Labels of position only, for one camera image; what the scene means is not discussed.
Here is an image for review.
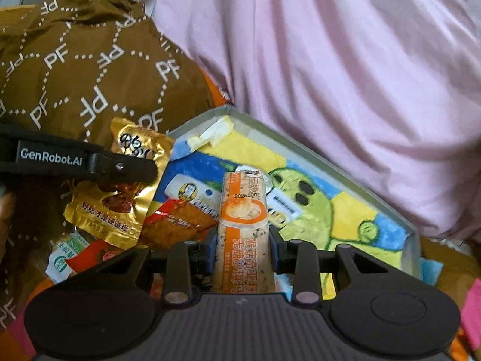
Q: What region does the gold snack packet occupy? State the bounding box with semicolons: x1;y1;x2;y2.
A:
63;116;175;251

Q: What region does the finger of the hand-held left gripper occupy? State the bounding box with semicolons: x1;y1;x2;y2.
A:
88;152;158;185

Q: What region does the pink cloth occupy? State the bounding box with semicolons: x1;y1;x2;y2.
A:
154;0;481;241

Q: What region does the colourful cartoon drawing sheet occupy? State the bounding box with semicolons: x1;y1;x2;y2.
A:
173;116;408;294

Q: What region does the red snack packet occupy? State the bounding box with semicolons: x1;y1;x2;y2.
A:
143;197;220;251

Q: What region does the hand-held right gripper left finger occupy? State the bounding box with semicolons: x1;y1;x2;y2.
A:
71;233;219;306

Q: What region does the printed blanket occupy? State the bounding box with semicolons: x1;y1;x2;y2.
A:
0;75;481;361

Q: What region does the white green bun packet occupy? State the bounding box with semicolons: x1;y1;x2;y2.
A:
45;231;93;284

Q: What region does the brown PF patterned bag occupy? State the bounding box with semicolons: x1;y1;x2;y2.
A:
0;0;226;332

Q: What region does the blue snack packet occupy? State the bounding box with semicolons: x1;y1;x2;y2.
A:
164;173;223;221

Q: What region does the orange white snack packet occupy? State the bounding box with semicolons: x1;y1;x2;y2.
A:
211;170;278;295

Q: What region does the clear packet with red label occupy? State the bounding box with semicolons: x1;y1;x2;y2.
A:
66;239;126;273

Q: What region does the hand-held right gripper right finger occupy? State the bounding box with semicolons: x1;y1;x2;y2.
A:
268;229;410;306

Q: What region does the grey shallow cardboard box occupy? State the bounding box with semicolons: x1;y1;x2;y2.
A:
167;105;421;294

